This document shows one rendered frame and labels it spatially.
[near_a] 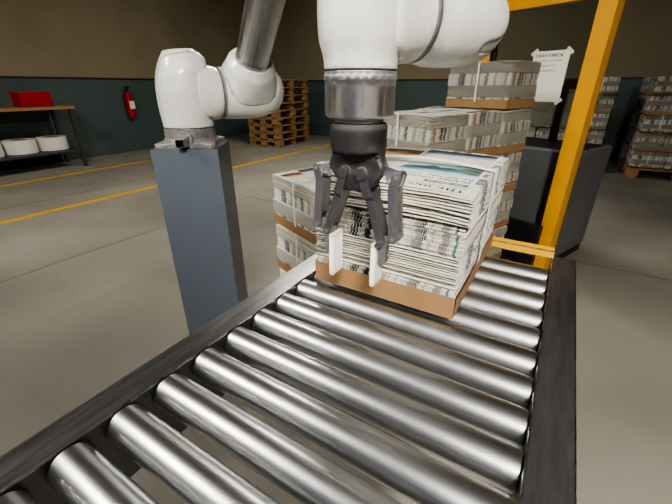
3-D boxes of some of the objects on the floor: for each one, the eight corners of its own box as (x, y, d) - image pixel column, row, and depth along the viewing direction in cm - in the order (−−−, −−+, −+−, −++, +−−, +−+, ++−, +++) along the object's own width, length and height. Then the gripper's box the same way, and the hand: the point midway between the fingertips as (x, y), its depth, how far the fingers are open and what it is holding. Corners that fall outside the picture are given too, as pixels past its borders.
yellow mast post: (528, 271, 249) (616, -70, 171) (535, 267, 254) (623, -65, 176) (542, 276, 243) (639, -76, 165) (548, 272, 248) (646, -71, 170)
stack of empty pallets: (280, 138, 882) (277, 80, 827) (310, 140, 846) (309, 79, 791) (247, 145, 780) (240, 79, 725) (279, 148, 744) (275, 78, 689)
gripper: (441, 121, 45) (422, 282, 55) (314, 115, 54) (317, 254, 64) (421, 126, 39) (403, 306, 49) (282, 119, 48) (291, 271, 58)
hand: (355, 260), depth 55 cm, fingers open, 6 cm apart
